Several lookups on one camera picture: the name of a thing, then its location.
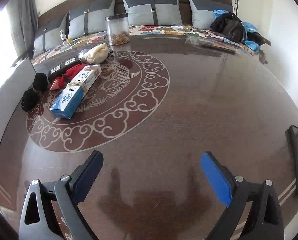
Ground far left grey cushion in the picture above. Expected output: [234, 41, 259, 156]
[33, 13, 68, 58]

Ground far right grey cushion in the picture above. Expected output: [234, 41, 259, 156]
[189, 0, 233, 29]

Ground black brown bag pile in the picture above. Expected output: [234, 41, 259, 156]
[210, 12, 271, 46]

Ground cream towel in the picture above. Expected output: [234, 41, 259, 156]
[84, 43, 109, 64]

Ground black rectangular box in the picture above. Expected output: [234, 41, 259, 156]
[47, 56, 81, 83]

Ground grey cushion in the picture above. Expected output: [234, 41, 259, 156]
[68, 0, 116, 40]
[189, 0, 233, 29]
[33, 13, 68, 58]
[123, 0, 182, 25]

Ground red snack bag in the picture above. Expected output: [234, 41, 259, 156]
[50, 63, 86, 91]

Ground clear plastic jar black lid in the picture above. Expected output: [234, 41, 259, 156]
[105, 13, 130, 46]

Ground grey curtain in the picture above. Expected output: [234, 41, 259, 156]
[7, 0, 38, 56]

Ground blue garment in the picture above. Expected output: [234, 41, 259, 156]
[210, 9, 260, 52]

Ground small white lotion bottle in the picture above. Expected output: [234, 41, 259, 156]
[60, 30, 68, 46]

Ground grey board panel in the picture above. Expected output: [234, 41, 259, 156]
[0, 58, 36, 143]

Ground blue white medicine box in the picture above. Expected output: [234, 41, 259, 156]
[50, 64, 102, 119]

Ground floral bed cover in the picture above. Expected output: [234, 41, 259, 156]
[32, 25, 267, 65]

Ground black knit hat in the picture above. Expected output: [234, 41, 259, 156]
[21, 73, 48, 112]

